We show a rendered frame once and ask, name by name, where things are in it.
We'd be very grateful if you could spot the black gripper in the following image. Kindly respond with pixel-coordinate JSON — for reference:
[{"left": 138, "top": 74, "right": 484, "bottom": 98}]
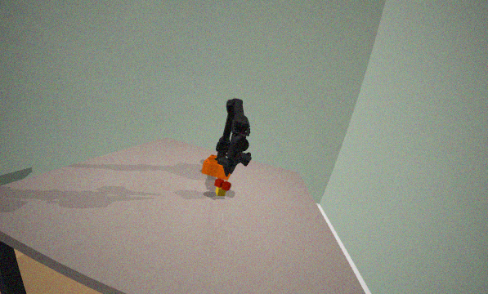
[{"left": 217, "top": 144, "right": 240, "bottom": 177}]

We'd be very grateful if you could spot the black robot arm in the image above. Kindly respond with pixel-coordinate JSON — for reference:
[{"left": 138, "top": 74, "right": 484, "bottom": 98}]
[{"left": 214, "top": 99, "right": 251, "bottom": 166}]

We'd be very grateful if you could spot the yellow cube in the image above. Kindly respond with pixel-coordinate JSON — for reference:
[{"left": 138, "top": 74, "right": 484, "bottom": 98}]
[{"left": 215, "top": 187, "right": 226, "bottom": 196}]

